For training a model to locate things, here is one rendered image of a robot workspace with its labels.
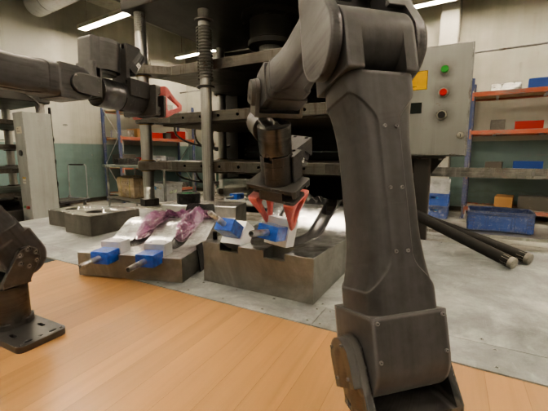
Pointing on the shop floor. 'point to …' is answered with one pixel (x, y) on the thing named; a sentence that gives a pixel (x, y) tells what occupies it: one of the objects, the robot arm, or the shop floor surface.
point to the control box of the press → (439, 113)
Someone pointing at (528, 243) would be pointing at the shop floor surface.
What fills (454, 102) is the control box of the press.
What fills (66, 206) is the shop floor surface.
